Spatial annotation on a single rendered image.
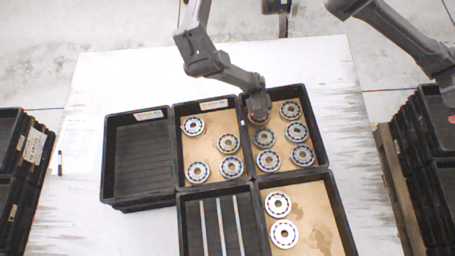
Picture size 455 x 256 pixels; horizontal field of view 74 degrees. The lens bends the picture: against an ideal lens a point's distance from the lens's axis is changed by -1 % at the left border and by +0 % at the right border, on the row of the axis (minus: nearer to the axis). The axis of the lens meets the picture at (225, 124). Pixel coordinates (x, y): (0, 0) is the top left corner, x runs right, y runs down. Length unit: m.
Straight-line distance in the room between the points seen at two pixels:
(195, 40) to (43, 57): 2.69
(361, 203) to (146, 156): 0.96
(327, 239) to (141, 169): 0.81
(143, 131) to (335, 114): 0.94
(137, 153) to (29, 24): 2.59
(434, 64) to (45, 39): 3.20
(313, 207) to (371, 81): 1.60
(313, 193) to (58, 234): 1.13
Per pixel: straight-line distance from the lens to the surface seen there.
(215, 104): 1.37
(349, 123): 1.59
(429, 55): 0.97
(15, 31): 3.79
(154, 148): 1.40
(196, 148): 1.35
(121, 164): 1.43
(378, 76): 2.72
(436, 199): 1.94
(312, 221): 1.26
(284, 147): 1.33
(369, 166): 1.53
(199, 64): 0.78
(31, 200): 2.29
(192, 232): 1.26
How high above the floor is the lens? 2.05
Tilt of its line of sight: 62 degrees down
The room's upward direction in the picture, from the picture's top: 11 degrees counter-clockwise
